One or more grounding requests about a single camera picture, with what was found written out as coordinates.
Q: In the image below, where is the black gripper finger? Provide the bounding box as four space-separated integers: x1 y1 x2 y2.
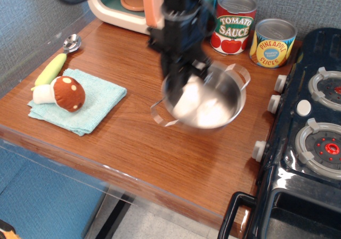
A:
161 52 192 106

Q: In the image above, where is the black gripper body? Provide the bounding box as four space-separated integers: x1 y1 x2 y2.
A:
148 10 213 66

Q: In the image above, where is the stainless steel pot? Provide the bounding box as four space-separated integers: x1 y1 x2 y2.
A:
150 62 251 131

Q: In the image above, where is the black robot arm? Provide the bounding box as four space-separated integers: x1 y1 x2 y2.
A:
148 0 215 104

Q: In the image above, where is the light blue cloth napkin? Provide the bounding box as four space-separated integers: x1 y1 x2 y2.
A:
28 68 127 136

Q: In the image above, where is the black toy stove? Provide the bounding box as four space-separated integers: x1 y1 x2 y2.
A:
218 28 340 238

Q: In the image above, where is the teal toy microwave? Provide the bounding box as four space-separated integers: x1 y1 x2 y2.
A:
88 0 216 34

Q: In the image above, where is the tomato sauce can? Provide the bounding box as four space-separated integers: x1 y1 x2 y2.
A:
210 0 257 55

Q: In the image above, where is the pineapple slices can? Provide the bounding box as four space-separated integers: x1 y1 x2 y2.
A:
249 19 297 68

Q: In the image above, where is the plush brown mushroom toy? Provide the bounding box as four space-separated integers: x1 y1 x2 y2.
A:
33 76 86 112

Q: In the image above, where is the orange object at corner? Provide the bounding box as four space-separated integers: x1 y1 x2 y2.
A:
0 220 21 239

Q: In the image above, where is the spoon with yellow-green handle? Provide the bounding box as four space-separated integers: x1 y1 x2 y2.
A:
31 34 82 91

